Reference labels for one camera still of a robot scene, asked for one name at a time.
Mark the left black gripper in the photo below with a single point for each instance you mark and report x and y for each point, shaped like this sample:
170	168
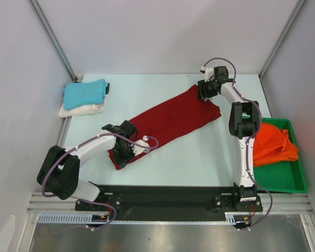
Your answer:
123	162

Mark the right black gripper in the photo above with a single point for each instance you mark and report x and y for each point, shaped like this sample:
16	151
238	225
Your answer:
204	92

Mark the dark red t shirt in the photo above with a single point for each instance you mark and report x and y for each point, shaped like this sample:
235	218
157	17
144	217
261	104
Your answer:
173	118

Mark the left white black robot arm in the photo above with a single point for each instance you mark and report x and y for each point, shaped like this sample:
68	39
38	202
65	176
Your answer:
59	173

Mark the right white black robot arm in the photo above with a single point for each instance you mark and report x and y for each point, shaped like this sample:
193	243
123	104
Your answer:
244	122

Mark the folded white t shirt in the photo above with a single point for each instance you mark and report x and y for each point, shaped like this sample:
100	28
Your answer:
83	110

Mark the folded teal t shirt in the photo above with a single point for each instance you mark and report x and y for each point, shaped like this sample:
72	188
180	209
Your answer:
85	93

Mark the orange t shirt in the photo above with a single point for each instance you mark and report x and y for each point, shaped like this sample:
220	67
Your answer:
272	145

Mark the green plastic tray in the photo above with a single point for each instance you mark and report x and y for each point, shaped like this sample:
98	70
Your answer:
284	176

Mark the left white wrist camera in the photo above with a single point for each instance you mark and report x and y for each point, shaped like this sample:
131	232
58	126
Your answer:
141	146

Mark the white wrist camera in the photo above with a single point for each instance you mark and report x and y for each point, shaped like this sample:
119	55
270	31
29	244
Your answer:
208	73
141	146

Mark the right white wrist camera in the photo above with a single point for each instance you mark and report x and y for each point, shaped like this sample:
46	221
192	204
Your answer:
208	73

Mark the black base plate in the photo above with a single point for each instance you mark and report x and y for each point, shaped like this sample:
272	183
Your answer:
171	203

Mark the left grey cable duct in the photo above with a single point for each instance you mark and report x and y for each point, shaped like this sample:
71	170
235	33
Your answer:
73	218

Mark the right aluminium corner post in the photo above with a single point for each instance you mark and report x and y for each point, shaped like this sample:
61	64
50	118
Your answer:
282	36

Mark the aluminium corner post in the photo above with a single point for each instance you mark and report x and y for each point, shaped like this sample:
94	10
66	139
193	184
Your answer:
49	32
282	36

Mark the aluminium frame rail front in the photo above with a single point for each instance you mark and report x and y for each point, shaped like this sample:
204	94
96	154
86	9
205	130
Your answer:
283	203

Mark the left aluminium corner post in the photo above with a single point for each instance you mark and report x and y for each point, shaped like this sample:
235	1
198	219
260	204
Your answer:
49	32

